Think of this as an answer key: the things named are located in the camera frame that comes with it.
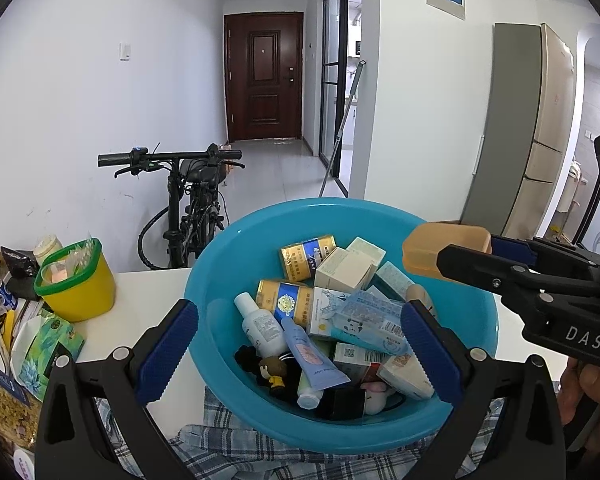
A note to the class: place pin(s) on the small cream box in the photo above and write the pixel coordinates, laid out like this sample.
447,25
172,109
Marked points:
367,249

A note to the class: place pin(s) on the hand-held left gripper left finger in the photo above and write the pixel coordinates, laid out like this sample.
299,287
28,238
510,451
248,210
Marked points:
172,347

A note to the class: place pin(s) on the black bicycle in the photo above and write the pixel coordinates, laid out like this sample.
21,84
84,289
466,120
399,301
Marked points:
195,200

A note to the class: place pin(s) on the mop pole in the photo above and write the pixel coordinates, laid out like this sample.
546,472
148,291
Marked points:
342,125

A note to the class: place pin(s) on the green tissue pack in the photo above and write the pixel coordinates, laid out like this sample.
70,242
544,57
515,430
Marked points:
45,350

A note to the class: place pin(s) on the blue tube pink label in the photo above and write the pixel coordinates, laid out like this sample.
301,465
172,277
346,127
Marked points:
310,355

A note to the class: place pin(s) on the large cream box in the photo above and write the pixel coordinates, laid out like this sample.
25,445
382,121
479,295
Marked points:
340,272

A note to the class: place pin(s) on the cream lidded jar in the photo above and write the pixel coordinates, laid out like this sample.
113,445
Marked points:
47,247

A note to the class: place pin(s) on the orange soap box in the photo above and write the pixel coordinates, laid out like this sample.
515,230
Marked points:
425,250

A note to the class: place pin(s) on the light blue wipes packet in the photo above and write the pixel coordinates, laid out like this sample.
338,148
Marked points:
370,322

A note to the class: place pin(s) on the blue plaid shirt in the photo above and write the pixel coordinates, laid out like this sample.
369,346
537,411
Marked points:
280,465

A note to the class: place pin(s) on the person's right hand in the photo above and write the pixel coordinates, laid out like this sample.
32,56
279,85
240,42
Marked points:
597,385

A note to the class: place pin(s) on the white box blue print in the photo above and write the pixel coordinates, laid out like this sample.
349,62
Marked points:
322,310

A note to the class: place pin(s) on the pale green box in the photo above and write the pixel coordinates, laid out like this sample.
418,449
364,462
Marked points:
392,280

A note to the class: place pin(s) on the white light switch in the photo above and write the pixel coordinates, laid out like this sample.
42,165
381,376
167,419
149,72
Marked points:
125,51

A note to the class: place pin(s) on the white bottle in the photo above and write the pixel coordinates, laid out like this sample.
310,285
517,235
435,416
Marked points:
262,327

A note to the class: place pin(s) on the black fuzzy object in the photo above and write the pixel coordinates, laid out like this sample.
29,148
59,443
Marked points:
247,360

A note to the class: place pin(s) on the blue plastic basin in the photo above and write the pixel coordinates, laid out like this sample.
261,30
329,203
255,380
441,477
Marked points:
240,255

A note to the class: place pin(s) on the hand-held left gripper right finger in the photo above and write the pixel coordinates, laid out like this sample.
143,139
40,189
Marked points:
430,355

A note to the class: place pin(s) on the gold and blue box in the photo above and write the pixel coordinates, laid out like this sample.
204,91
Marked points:
305,257
282,302

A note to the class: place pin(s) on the brown door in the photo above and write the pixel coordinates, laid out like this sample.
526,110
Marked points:
262,85

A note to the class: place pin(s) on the black snack bag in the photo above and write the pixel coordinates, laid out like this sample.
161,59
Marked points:
17,260

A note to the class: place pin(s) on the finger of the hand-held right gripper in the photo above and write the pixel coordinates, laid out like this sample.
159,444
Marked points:
512,250
480,270

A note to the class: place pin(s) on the beige patterned box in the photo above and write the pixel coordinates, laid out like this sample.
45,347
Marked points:
405,377

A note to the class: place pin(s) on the black box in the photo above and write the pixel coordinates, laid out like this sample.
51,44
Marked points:
342,402

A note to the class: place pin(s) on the pale green tube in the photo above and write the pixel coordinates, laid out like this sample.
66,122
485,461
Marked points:
307,395

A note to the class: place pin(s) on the yellow bin green rim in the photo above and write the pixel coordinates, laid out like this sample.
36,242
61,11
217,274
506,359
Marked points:
80,295

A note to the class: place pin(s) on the pink toy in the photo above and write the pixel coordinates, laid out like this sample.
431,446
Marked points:
377,395

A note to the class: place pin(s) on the clear cereal bag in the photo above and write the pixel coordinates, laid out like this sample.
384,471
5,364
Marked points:
5,405

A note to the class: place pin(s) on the beige refrigerator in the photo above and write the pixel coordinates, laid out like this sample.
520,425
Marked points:
510,135

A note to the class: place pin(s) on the black-framed glass door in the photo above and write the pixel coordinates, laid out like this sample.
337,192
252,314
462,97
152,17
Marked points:
324,110

